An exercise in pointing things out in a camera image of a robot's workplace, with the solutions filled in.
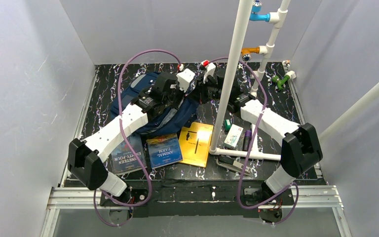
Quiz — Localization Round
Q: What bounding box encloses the navy blue student backpack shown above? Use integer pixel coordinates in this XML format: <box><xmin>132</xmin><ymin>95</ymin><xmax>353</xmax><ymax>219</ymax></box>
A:
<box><xmin>110</xmin><ymin>72</ymin><xmax>199</xmax><ymax>136</ymax></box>

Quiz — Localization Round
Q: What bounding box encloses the Animal Farm book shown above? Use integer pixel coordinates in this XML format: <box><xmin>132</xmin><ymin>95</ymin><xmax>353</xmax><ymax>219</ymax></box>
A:
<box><xmin>147</xmin><ymin>133</ymin><xmax>183</xmax><ymax>169</ymax></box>

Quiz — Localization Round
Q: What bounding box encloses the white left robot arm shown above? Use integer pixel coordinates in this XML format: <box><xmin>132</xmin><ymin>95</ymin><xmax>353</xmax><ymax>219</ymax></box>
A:
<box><xmin>68</xmin><ymin>69</ymin><xmax>198</xmax><ymax>197</ymax></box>

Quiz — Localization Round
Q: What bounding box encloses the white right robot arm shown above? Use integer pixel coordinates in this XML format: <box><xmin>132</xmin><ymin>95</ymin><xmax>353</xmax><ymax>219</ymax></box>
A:
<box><xmin>202</xmin><ymin>60</ymin><xmax>323</xmax><ymax>198</ymax></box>

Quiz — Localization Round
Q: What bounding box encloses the small green eraser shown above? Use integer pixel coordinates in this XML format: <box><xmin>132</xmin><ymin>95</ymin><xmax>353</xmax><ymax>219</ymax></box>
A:
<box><xmin>224</xmin><ymin>119</ymin><xmax>232</xmax><ymax>132</ymax></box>

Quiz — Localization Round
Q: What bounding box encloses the orange pipe valve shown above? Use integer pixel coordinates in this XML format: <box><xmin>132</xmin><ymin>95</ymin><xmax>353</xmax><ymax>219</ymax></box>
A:
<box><xmin>241</xmin><ymin>47</ymin><xmax>261</xmax><ymax>62</ymax></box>

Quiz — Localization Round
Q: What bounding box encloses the white rectangular box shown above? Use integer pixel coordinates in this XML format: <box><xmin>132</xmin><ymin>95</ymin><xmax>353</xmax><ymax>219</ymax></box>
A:
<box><xmin>224</xmin><ymin>124</ymin><xmax>243</xmax><ymax>150</ymax></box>

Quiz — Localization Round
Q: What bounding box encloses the black pen on notebook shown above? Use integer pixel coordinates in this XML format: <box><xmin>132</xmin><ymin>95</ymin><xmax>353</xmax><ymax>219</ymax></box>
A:
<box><xmin>186</xmin><ymin>131</ymin><xmax>200</xmax><ymax>154</ymax></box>

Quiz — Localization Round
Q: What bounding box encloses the yellow notebook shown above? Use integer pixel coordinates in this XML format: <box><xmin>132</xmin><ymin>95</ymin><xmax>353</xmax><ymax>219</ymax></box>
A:
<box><xmin>179</xmin><ymin>122</ymin><xmax>213</xmax><ymax>168</ymax></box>

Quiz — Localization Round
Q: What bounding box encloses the purple marker pen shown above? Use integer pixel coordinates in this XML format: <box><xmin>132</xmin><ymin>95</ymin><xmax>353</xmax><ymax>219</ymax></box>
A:
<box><xmin>242</xmin><ymin>130</ymin><xmax>252</xmax><ymax>151</ymax></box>

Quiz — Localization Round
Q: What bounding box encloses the green pipe valve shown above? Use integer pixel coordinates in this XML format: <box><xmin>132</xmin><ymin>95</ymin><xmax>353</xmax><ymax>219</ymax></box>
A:
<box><xmin>271</xmin><ymin>75</ymin><xmax>291</xmax><ymax>90</ymax></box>

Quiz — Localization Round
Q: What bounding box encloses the grey stapler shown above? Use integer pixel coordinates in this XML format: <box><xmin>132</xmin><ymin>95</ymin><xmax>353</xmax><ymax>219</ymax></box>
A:
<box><xmin>216</xmin><ymin>156</ymin><xmax>243</xmax><ymax>175</ymax></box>

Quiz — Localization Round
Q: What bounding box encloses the Nineteen Eighty-Four book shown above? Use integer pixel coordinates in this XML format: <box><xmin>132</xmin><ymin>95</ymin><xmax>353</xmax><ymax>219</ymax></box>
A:
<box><xmin>109</xmin><ymin>134</ymin><xmax>147</xmax><ymax>175</ymax></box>

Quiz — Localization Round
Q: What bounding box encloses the blue pipe valve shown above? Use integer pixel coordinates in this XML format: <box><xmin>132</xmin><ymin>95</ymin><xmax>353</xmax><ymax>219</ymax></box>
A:
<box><xmin>249</xmin><ymin>0</ymin><xmax>270</xmax><ymax>22</ymax></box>

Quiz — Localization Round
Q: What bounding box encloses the white PVC pipe frame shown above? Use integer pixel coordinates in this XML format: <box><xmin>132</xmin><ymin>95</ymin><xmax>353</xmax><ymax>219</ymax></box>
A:
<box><xmin>209</xmin><ymin>0</ymin><xmax>379</xmax><ymax>161</ymax></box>

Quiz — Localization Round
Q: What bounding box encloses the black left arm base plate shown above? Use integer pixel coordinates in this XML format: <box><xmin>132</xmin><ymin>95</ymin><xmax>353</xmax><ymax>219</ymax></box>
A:
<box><xmin>100</xmin><ymin>189</ymin><xmax>149</xmax><ymax>206</ymax></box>

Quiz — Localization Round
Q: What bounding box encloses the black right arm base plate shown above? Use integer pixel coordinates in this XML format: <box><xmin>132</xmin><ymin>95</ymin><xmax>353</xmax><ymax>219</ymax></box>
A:
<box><xmin>244</xmin><ymin>186</ymin><xmax>294</xmax><ymax>207</ymax></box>

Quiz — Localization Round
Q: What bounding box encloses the aluminium rail frame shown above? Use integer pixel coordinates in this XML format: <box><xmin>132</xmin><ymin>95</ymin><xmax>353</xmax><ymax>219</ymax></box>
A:
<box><xmin>40</xmin><ymin>70</ymin><xmax>354</xmax><ymax>237</ymax></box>

